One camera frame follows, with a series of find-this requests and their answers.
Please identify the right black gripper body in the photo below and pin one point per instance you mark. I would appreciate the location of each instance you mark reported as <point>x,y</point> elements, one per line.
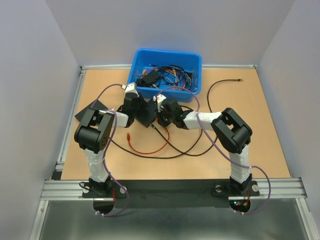
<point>165,118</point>

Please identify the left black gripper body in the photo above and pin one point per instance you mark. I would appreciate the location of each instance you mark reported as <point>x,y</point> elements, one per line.
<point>134,112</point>

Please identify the black network switch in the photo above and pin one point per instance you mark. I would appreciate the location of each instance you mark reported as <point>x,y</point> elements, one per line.
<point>91,107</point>
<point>146,113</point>

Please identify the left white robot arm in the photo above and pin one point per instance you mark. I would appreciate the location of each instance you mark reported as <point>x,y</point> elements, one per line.
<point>93,136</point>

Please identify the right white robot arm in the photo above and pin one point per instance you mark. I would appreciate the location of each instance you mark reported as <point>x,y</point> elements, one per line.
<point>230,129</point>

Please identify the blue plastic bin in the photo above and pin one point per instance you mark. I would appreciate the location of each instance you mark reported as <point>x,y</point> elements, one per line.
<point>179,71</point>

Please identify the black power adapter in bin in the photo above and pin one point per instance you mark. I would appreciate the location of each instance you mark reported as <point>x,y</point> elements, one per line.
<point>148,80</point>

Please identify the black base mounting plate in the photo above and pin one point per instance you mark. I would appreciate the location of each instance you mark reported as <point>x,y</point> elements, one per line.
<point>156,194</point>

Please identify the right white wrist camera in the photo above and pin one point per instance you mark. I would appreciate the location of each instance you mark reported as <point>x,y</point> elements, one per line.
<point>159,99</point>

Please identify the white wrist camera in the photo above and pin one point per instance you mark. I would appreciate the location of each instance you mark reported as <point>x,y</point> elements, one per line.
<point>130,88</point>
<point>159,99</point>

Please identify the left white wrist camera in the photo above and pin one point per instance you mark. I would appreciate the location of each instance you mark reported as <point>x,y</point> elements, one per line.
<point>130,88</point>

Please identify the aluminium table edge rail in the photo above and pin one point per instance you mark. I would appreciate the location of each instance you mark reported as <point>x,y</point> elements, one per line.
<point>59,165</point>

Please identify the front aluminium frame rail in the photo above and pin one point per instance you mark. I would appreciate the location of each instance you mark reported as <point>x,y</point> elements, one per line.
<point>281,188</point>

